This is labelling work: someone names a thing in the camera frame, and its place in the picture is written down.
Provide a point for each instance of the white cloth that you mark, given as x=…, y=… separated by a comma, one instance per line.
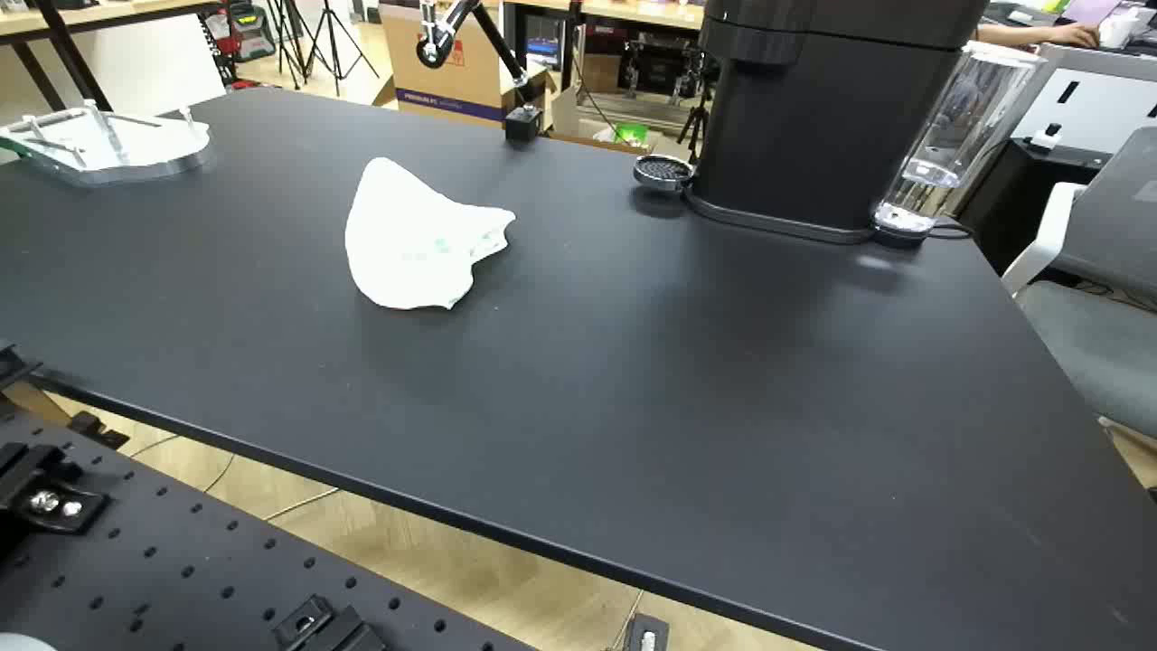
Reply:
x=413, y=246

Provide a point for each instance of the round black coffee lid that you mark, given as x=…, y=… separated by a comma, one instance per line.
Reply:
x=659, y=171

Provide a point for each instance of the cardboard box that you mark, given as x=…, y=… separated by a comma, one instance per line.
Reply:
x=454, y=60

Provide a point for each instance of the black coffee machine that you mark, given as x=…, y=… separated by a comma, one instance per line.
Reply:
x=820, y=104

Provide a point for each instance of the black perforated mounting board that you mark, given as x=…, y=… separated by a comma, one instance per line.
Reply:
x=171, y=569

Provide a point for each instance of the white board panel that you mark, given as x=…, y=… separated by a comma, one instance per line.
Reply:
x=152, y=66

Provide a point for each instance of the grey office chair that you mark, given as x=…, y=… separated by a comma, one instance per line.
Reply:
x=1091, y=283

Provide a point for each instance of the black camera tripod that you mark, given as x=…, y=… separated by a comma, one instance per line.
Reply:
x=317, y=45

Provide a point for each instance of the black bracket with bolts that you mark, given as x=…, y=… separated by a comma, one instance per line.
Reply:
x=46, y=492

